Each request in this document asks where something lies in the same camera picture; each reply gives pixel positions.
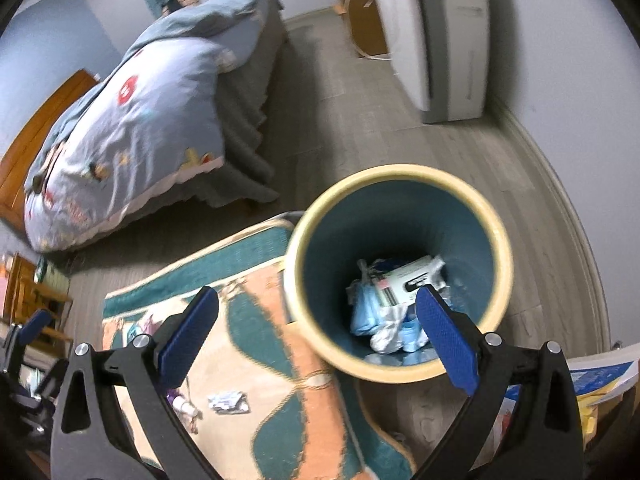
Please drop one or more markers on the small purple white bottle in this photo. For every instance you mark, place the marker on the small purple white bottle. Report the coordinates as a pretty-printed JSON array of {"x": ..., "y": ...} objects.
[{"x": 185, "y": 405}]

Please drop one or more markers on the white tissue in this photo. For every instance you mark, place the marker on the white tissue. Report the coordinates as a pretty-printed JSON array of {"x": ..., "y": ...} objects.
[{"x": 390, "y": 335}]

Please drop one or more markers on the white cardboard box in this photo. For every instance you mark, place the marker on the white cardboard box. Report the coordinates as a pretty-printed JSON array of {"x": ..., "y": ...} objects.
[{"x": 405, "y": 280}]

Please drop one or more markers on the wooden nightstand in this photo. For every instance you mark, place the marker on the wooden nightstand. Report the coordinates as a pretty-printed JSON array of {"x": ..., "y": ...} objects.
[{"x": 25, "y": 292}]

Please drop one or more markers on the blue white carton box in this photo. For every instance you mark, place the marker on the blue white carton box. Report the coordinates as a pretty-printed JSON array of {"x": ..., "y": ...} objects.
[{"x": 600, "y": 375}]

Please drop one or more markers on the wooden cabinet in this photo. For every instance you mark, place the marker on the wooden cabinet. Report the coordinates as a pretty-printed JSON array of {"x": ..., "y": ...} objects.
[{"x": 365, "y": 25}]

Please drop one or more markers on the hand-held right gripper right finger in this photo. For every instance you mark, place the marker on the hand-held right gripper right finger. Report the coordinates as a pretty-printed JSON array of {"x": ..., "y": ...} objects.
[{"x": 447, "y": 340}]

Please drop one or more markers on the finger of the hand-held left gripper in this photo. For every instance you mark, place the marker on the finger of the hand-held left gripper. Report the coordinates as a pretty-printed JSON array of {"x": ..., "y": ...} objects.
[
  {"x": 54, "y": 380},
  {"x": 37, "y": 325}
]

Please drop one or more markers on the wooden headboard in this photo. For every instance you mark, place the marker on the wooden headboard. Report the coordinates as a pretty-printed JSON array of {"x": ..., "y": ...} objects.
[{"x": 30, "y": 150}]

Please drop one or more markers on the crumpled white wrapper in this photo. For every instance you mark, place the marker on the crumpled white wrapper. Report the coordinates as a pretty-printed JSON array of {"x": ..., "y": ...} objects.
[{"x": 227, "y": 402}]

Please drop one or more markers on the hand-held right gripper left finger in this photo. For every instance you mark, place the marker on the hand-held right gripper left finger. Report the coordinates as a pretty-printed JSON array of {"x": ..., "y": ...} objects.
[{"x": 190, "y": 335}]

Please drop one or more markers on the pale green box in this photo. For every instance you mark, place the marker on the pale green box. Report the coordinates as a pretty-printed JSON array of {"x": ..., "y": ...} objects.
[{"x": 52, "y": 275}]

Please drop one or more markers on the bed with blue quilt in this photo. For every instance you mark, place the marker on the bed with blue quilt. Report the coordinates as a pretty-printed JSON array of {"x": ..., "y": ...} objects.
[{"x": 150, "y": 110}]

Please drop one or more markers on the bed with grey skirt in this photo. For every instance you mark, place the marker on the bed with grey skirt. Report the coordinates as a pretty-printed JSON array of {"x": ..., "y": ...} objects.
[{"x": 250, "y": 125}]

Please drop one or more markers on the white air purifier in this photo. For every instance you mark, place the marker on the white air purifier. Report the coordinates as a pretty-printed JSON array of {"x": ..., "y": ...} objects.
[{"x": 450, "y": 35}]

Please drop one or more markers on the blue bin with cream rim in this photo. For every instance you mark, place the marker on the blue bin with cream rim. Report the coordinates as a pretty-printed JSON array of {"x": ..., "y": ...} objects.
[{"x": 400, "y": 220}]

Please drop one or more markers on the teal and orange rug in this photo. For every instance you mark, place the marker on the teal and orange rug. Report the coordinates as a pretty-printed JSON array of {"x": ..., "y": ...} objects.
[{"x": 260, "y": 360}]

